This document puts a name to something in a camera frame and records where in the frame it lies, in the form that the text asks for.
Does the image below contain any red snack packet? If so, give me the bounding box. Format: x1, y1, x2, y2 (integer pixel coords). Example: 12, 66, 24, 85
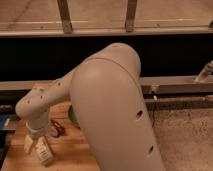
50, 120, 65, 136

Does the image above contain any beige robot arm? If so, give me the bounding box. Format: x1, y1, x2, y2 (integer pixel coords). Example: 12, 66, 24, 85
15, 43, 166, 171

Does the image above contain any green ceramic bowl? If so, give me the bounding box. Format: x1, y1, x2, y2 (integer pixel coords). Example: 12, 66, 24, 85
68, 105, 80, 129

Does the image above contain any right metal post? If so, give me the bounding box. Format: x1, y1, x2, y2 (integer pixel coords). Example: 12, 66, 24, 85
125, 0, 137, 32

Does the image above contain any white plastic bottle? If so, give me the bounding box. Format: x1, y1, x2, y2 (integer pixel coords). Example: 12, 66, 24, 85
35, 137, 54, 166

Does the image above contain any metal post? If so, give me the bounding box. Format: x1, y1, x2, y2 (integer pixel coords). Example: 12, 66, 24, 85
57, 0, 73, 34
125, 0, 137, 32

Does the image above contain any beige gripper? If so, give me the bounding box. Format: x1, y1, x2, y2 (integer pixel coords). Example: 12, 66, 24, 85
24, 124, 48, 154

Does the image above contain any left metal post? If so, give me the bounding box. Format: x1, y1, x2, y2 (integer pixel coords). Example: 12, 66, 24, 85
57, 0, 73, 34

